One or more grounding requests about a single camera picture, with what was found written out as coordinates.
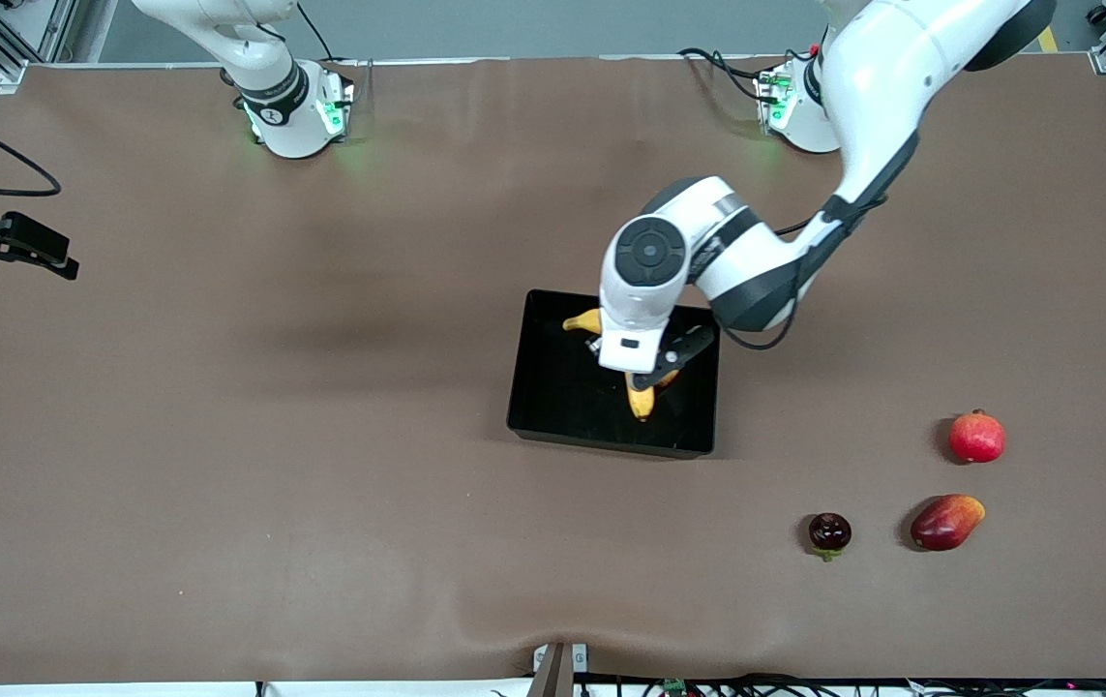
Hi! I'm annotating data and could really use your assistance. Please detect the yellow banana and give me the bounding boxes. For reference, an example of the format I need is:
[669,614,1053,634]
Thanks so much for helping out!
[562,308,660,422]

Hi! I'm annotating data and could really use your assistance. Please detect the black plastic box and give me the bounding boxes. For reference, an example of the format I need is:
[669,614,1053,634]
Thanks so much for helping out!
[506,288,723,460]

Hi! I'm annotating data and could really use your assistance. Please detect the dark purple mangosteen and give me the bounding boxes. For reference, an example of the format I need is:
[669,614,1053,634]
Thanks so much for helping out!
[808,512,853,562]

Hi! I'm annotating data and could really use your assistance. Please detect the red pomegranate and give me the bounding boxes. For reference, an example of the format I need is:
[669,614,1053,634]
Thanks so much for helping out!
[949,409,1007,465]

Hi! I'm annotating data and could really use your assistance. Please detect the table cover mat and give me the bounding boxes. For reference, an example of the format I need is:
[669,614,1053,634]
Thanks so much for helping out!
[0,53,1106,684]

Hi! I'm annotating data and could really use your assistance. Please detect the red orange mango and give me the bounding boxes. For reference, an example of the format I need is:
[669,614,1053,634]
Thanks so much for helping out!
[910,494,986,553]

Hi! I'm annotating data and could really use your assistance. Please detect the black base cable bundle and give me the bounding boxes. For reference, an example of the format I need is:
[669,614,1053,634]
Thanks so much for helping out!
[676,46,778,104]

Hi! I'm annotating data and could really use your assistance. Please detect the grey metal table bracket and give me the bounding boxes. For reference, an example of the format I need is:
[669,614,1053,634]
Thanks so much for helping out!
[533,642,588,675]

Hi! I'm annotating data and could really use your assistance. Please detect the dark camera stand post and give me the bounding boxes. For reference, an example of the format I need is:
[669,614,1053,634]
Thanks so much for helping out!
[525,644,575,697]

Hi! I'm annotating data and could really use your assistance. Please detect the thin black base cable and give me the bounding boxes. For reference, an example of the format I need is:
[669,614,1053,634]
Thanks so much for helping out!
[295,0,338,65]

